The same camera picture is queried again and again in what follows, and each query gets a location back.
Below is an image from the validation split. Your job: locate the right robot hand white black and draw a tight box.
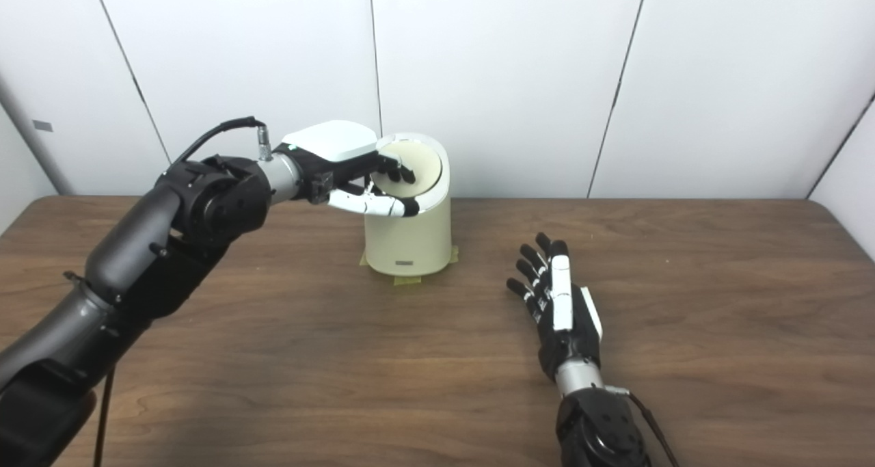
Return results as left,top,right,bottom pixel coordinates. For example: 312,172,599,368
506,232,604,384

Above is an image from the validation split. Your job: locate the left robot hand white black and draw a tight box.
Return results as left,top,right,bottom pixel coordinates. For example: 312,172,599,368
273,120,420,218

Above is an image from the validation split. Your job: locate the cream-colored bin body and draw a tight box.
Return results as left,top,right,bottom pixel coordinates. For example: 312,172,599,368
364,133,453,277

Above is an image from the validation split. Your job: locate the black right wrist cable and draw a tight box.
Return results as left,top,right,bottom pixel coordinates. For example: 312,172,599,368
605,385,681,467

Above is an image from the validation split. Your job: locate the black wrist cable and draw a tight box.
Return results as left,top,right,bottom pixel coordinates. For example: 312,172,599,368
605,385,681,467
92,116,274,467

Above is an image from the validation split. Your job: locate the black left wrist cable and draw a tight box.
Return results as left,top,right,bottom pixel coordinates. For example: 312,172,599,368
92,116,274,467

